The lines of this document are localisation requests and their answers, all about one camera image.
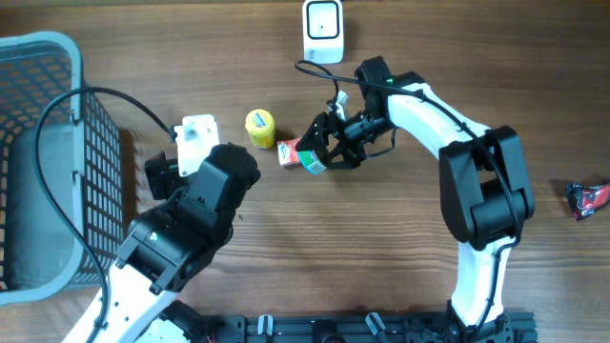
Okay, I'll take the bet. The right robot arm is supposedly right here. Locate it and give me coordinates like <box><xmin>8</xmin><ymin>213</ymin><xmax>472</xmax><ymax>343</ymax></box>
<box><xmin>296</xmin><ymin>56</ymin><xmax>535</xmax><ymax>339</ymax></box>

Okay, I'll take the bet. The round tin can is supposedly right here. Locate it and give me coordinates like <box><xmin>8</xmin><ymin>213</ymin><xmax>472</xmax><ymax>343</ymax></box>
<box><xmin>297</xmin><ymin>151</ymin><xmax>327</xmax><ymax>175</ymax></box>

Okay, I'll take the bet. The white barcode scanner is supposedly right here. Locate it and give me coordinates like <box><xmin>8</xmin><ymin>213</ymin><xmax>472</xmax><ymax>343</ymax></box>
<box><xmin>301</xmin><ymin>0</ymin><xmax>345</xmax><ymax>64</ymax></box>

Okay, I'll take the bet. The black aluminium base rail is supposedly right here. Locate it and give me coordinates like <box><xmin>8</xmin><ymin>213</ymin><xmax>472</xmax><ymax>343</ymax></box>
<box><xmin>156</xmin><ymin>312</ymin><xmax>539</xmax><ymax>343</ymax></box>

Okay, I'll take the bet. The black red hex wrench packet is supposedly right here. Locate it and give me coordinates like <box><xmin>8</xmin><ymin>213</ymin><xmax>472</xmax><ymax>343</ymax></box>
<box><xmin>566</xmin><ymin>183</ymin><xmax>609</xmax><ymax>221</ymax></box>

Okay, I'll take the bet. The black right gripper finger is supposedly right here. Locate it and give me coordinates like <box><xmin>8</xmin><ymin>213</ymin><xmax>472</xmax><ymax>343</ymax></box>
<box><xmin>328</xmin><ymin>151</ymin><xmax>363</xmax><ymax>170</ymax></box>
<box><xmin>295</xmin><ymin>112</ymin><xmax>332</xmax><ymax>152</ymax></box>

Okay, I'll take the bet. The red white snack packet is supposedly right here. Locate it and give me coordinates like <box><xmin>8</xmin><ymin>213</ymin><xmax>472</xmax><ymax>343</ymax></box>
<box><xmin>277</xmin><ymin>138</ymin><xmax>300</xmax><ymax>167</ymax></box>

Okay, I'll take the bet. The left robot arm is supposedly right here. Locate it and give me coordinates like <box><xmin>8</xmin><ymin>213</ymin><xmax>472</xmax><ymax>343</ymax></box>
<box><xmin>65</xmin><ymin>143</ymin><xmax>260</xmax><ymax>342</ymax></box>

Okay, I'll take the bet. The yellow mentos gum bottle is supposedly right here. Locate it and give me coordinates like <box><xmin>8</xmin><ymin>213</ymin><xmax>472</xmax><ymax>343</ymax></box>
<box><xmin>245</xmin><ymin>109</ymin><xmax>275</xmax><ymax>150</ymax></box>

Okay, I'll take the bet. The grey plastic shopping basket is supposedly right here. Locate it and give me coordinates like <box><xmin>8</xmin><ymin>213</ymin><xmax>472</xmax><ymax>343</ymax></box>
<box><xmin>1</xmin><ymin>31</ymin><xmax>125</xmax><ymax>305</ymax></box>

